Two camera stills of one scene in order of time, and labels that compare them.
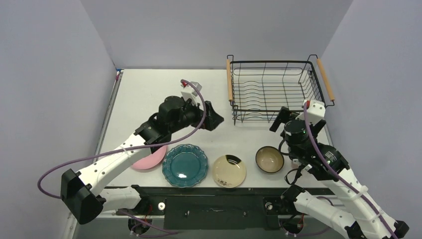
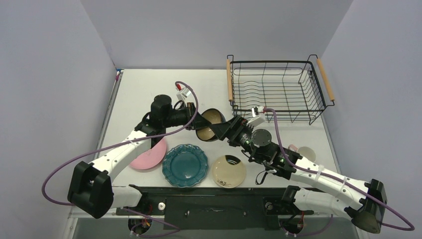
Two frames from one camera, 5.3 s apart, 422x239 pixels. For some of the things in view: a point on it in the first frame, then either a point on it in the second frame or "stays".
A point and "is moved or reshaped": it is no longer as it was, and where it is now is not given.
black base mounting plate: (212, 207) stays
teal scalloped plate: (185, 166) stays
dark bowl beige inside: (269, 159) is moved or reshaped
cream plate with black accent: (229, 171) stays
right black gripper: (285, 117) → (231, 127)
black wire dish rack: (258, 90) stays
